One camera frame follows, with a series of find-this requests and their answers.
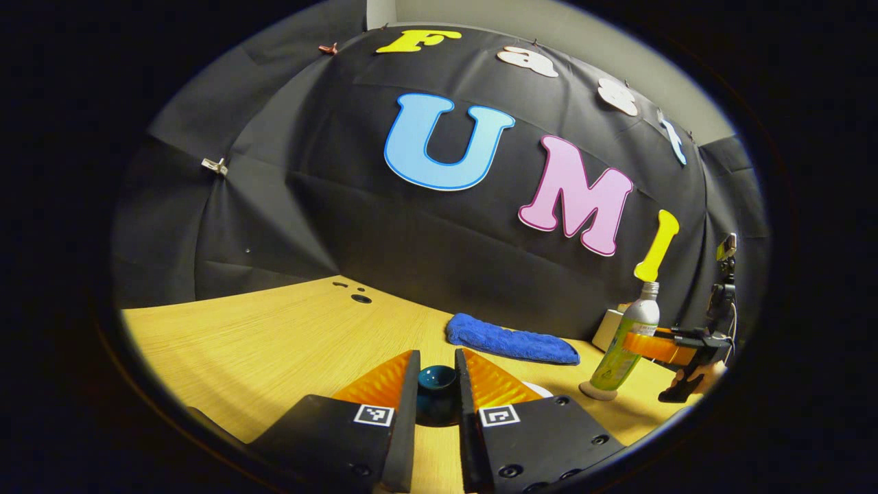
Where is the white toaster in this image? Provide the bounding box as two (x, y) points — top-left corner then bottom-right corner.
(592, 307), (626, 352)

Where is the black backdrop cloth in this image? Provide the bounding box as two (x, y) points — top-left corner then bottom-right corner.
(113, 0), (769, 344)

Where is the dark blue teacup lid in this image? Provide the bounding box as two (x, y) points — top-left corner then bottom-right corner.
(416, 365), (459, 426)

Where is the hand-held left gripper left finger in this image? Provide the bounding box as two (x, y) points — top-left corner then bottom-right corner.
(250, 349), (421, 493)

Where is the silver green water bottle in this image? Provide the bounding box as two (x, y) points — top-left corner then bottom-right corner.
(589, 281), (661, 393)

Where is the blue towel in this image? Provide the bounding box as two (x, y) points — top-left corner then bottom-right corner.
(446, 313), (581, 366)

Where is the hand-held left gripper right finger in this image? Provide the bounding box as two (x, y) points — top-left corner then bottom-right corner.
(454, 348), (626, 493)

